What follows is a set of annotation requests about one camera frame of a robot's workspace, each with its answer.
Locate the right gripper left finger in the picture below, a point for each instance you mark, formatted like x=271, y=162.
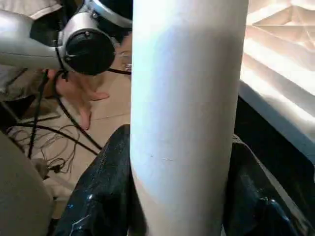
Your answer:
x=101, y=196

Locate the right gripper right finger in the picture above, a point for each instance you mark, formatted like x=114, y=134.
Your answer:
x=261, y=201

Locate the white plastic table leg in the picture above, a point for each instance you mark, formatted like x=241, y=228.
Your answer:
x=187, y=98

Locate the white plastic table top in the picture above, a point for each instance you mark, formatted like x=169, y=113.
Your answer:
x=280, y=64

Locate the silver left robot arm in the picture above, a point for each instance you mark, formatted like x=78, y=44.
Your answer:
x=39, y=44

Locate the person bare foot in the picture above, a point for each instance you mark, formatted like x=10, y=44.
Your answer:
x=81, y=96

